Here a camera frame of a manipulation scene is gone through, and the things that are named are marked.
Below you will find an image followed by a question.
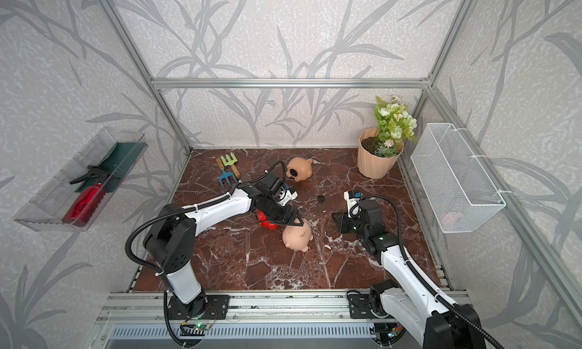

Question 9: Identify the red piggy bank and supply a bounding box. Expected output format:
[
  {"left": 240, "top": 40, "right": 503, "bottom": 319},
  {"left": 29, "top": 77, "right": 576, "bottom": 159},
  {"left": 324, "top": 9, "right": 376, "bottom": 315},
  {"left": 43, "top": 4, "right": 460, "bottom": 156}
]
[{"left": 257, "top": 210, "right": 278, "bottom": 230}]

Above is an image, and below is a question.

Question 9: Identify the pink piggy bank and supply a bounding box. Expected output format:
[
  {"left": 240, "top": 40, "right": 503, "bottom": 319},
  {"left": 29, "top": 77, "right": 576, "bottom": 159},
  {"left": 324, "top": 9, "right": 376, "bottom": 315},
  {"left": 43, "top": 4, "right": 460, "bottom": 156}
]
[{"left": 282, "top": 220, "right": 313, "bottom": 252}]

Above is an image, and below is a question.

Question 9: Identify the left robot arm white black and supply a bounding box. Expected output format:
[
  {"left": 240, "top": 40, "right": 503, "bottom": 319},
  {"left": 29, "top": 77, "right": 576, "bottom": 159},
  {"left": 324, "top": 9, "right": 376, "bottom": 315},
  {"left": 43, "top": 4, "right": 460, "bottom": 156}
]
[{"left": 142, "top": 172, "right": 309, "bottom": 319}]

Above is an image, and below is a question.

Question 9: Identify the blue toy garden fork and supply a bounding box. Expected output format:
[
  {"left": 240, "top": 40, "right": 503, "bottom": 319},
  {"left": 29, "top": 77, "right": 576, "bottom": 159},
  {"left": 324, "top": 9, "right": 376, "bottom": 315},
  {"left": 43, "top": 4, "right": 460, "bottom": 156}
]
[{"left": 216, "top": 158, "right": 238, "bottom": 191}]

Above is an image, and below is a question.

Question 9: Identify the green toy garden rake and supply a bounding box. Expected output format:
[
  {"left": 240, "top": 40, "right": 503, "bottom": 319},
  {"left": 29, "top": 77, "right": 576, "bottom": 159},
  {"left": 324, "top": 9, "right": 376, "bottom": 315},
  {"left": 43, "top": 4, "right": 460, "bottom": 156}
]
[{"left": 221, "top": 152, "right": 241, "bottom": 179}]

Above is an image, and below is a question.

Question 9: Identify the peach flower pot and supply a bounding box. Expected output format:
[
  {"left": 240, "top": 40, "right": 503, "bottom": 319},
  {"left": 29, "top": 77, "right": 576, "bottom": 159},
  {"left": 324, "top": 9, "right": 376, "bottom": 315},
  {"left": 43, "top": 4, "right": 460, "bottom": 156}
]
[{"left": 357, "top": 128, "right": 404, "bottom": 179}]

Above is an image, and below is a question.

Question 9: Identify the pink object in basket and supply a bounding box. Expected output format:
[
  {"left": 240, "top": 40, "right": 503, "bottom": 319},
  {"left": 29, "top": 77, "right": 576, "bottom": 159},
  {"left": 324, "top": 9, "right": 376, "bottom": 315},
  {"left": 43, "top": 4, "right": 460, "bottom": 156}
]
[{"left": 441, "top": 212, "right": 463, "bottom": 231}]

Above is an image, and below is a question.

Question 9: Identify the artificial green white plant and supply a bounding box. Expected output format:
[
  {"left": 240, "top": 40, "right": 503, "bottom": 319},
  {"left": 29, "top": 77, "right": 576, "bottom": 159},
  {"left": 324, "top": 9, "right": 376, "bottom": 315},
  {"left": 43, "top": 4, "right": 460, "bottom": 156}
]
[{"left": 372, "top": 95, "right": 418, "bottom": 158}]

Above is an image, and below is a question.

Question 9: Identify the red spray bottle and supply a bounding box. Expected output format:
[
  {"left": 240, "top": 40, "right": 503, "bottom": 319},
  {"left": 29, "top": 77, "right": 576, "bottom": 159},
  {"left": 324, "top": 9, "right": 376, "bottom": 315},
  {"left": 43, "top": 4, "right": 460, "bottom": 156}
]
[{"left": 62, "top": 182, "right": 105, "bottom": 228}]

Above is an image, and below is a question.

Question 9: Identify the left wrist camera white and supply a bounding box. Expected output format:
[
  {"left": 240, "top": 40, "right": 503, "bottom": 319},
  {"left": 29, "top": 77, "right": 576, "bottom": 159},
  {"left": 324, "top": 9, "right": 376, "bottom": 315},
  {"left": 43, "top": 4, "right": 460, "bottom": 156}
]
[{"left": 277, "top": 187, "right": 298, "bottom": 206}]

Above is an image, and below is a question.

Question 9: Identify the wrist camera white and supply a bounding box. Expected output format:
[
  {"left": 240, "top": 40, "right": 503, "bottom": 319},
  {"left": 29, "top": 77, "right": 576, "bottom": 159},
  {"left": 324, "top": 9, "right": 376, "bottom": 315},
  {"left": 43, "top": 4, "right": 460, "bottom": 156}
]
[
  {"left": 277, "top": 187, "right": 298, "bottom": 206},
  {"left": 344, "top": 190, "right": 362, "bottom": 218}
]

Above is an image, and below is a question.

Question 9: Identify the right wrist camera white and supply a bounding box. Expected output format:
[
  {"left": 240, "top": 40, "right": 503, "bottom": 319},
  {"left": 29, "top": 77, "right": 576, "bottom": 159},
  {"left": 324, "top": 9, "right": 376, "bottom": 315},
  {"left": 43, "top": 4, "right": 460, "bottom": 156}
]
[{"left": 344, "top": 190, "right": 362, "bottom": 218}]

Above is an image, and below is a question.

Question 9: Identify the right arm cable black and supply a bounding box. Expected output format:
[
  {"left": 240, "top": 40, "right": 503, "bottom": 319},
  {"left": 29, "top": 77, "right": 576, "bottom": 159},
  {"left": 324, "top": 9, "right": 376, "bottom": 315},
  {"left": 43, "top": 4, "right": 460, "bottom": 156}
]
[{"left": 352, "top": 193, "right": 506, "bottom": 349}]

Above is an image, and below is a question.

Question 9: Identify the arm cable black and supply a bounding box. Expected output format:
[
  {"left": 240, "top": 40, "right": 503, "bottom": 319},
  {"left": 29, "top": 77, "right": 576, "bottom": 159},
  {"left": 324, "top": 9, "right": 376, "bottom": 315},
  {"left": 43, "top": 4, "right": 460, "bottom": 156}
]
[
  {"left": 352, "top": 193, "right": 506, "bottom": 349},
  {"left": 124, "top": 160, "right": 286, "bottom": 276}
]

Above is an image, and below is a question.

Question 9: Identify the white wire mesh basket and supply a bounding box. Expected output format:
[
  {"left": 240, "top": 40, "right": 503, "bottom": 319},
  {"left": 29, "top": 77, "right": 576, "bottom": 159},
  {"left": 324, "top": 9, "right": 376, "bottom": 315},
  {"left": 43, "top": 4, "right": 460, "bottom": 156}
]
[{"left": 412, "top": 123, "right": 506, "bottom": 234}]

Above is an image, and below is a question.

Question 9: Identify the aluminium frame crossbar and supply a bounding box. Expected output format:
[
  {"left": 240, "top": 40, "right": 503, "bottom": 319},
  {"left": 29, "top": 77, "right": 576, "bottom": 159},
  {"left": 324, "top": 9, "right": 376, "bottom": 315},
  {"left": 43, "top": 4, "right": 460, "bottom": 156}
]
[{"left": 152, "top": 78, "right": 430, "bottom": 89}]

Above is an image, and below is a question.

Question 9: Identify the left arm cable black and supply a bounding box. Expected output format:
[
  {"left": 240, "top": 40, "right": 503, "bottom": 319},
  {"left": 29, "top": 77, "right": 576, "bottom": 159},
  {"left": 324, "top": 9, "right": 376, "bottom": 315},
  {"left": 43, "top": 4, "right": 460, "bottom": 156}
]
[{"left": 124, "top": 160, "right": 286, "bottom": 276}]

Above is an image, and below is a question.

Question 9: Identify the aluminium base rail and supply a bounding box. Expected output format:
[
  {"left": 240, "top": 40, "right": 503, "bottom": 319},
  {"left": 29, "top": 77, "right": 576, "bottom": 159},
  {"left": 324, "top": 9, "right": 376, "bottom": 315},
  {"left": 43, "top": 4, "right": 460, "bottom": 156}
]
[{"left": 83, "top": 288, "right": 492, "bottom": 349}]

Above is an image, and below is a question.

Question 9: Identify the clear plastic wall tray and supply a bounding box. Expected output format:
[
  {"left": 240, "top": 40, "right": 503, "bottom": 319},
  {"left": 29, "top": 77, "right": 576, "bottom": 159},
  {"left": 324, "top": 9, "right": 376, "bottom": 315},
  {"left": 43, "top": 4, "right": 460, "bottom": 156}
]
[{"left": 14, "top": 128, "right": 148, "bottom": 232}]

